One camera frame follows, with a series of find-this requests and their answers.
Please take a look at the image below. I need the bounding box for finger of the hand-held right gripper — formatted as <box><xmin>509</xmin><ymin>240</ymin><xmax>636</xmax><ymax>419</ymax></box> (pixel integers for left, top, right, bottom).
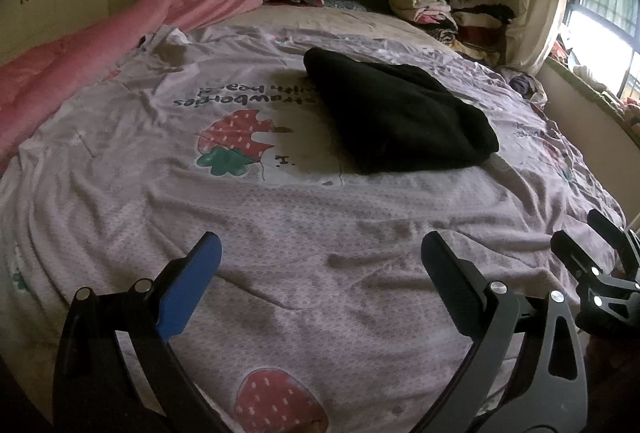
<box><xmin>550</xmin><ymin>231</ymin><xmax>640</xmax><ymax>334</ymax></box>
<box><xmin>587</xmin><ymin>209</ymin><xmax>640</xmax><ymax>279</ymax></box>

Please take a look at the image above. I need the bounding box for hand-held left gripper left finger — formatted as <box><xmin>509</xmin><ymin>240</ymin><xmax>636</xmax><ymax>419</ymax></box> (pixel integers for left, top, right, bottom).
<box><xmin>52</xmin><ymin>231</ymin><xmax>236</xmax><ymax>433</ymax></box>

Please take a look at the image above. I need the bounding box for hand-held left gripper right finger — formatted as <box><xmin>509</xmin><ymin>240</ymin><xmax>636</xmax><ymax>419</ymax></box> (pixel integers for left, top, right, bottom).
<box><xmin>420</xmin><ymin>231</ymin><xmax>588</xmax><ymax>433</ymax></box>

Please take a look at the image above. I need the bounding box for black sweater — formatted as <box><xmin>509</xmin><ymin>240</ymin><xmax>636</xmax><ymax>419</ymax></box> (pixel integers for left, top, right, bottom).
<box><xmin>303</xmin><ymin>47</ymin><xmax>501</xmax><ymax>175</ymax></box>

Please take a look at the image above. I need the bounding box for bag of clothes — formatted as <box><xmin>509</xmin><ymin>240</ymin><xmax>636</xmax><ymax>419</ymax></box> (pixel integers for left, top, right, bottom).
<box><xmin>500</xmin><ymin>65</ymin><xmax>548</xmax><ymax>106</ymax></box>

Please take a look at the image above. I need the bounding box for pile of folded clothes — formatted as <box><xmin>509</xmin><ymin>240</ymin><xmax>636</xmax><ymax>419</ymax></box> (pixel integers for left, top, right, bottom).
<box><xmin>387</xmin><ymin>0</ymin><xmax>516</xmax><ymax>61</ymax></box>

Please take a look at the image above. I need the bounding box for strawberry printed blanket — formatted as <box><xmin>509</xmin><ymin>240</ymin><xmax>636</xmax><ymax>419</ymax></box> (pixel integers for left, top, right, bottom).
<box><xmin>0</xmin><ymin>20</ymin><xmax>631</xmax><ymax>433</ymax></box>

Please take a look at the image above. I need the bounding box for pink quilt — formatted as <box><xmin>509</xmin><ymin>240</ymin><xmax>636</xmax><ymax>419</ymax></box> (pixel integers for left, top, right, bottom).
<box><xmin>0</xmin><ymin>0</ymin><xmax>263</xmax><ymax>164</ymax></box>

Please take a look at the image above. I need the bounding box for cream bed sheet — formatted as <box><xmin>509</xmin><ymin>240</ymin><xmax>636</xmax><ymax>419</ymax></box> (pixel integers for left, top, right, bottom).
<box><xmin>220</xmin><ymin>5</ymin><xmax>451</xmax><ymax>46</ymax></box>

